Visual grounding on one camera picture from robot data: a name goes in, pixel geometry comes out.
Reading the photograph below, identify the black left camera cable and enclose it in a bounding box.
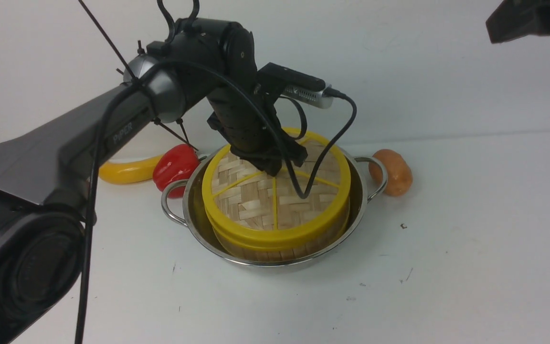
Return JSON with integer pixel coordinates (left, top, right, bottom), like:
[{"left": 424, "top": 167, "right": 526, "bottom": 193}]
[{"left": 74, "top": 60, "right": 358, "bottom": 344}]

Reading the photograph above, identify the yellow banana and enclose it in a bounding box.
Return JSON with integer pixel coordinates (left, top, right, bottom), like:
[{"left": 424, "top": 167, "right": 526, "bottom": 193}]
[{"left": 98, "top": 154, "right": 163, "bottom": 185}]

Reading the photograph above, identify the woven steamer lid yellow rim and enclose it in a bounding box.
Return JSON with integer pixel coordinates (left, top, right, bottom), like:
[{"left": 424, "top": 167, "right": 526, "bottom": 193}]
[{"left": 201, "top": 145, "right": 351, "bottom": 220}]

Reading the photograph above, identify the red bell pepper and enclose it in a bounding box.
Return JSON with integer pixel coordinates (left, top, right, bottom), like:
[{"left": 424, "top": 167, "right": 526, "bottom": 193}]
[{"left": 152, "top": 144, "right": 200, "bottom": 192}]

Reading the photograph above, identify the bamboo steamer with yellow rim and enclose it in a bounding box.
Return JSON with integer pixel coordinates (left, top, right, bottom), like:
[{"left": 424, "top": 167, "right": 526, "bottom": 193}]
[{"left": 208, "top": 196, "right": 351, "bottom": 263}]

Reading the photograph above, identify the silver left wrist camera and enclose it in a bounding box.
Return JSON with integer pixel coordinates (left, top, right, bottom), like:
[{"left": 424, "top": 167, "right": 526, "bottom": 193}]
[{"left": 257, "top": 63, "right": 333, "bottom": 109}]

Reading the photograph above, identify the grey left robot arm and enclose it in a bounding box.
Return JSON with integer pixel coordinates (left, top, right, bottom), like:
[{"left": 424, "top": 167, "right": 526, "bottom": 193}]
[{"left": 0, "top": 18, "right": 325, "bottom": 344}]

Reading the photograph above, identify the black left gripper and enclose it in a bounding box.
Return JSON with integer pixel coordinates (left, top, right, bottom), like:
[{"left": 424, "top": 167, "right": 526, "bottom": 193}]
[{"left": 180, "top": 18, "right": 308, "bottom": 176}]

